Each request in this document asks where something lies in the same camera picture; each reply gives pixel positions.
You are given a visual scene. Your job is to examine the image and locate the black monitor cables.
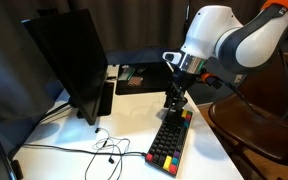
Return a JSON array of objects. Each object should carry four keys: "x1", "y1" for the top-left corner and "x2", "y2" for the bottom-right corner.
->
[{"x1": 38, "y1": 102, "x2": 79, "y2": 125}]

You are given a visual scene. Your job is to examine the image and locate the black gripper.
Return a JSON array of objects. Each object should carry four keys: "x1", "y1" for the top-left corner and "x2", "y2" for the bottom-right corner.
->
[{"x1": 163, "y1": 70, "x2": 197, "y2": 113}]

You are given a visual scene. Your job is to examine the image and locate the black keyboard with coloured keys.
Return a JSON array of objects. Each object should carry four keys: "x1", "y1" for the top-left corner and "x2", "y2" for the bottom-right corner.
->
[{"x1": 144, "y1": 108, "x2": 194, "y2": 178}]

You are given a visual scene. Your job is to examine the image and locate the black keyboard cable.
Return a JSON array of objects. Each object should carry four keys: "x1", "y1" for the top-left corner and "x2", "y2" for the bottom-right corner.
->
[{"x1": 22, "y1": 143, "x2": 147, "y2": 158}]

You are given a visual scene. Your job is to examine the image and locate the grey curtain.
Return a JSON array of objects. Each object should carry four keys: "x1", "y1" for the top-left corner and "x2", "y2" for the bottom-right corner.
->
[{"x1": 0, "y1": 0, "x2": 71, "y2": 125}]

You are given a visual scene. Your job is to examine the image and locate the brown wooden chair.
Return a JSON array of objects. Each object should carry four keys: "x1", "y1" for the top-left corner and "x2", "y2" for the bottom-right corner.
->
[{"x1": 207, "y1": 49, "x2": 288, "y2": 180}]

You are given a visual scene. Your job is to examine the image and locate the black cable with orange connector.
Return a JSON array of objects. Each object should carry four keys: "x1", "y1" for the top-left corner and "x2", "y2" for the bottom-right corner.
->
[{"x1": 200, "y1": 72, "x2": 288, "y2": 122}]

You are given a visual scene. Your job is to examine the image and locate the red checkered small card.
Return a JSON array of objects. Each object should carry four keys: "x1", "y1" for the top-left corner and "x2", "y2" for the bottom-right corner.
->
[{"x1": 127, "y1": 76, "x2": 144, "y2": 87}]

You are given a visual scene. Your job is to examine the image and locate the orange strap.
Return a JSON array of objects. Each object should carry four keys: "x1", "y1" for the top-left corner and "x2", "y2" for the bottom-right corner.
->
[{"x1": 261, "y1": 0, "x2": 288, "y2": 18}]

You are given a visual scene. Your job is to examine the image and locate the black desk mat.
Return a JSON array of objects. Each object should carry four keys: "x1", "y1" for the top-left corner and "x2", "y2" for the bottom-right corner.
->
[{"x1": 114, "y1": 61, "x2": 182, "y2": 96}]

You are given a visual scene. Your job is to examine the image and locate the black computer monitor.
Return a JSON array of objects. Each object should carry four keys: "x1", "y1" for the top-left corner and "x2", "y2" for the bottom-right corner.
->
[{"x1": 21, "y1": 8, "x2": 109, "y2": 127}]

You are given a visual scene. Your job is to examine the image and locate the black wired earphones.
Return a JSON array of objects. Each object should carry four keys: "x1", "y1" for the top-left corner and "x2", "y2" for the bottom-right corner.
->
[{"x1": 84, "y1": 127, "x2": 132, "y2": 180}]

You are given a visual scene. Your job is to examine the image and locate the green and white packet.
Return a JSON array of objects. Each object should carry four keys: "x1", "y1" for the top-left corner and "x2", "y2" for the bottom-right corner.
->
[{"x1": 117, "y1": 65, "x2": 136, "y2": 82}]

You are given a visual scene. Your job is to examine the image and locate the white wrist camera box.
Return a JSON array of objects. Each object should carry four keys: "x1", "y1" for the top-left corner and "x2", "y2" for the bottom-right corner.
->
[{"x1": 161, "y1": 50, "x2": 184, "y2": 66}]

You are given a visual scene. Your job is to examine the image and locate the brown curtain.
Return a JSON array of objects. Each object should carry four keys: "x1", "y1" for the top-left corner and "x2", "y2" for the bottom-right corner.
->
[{"x1": 67, "y1": 0, "x2": 268, "y2": 53}]

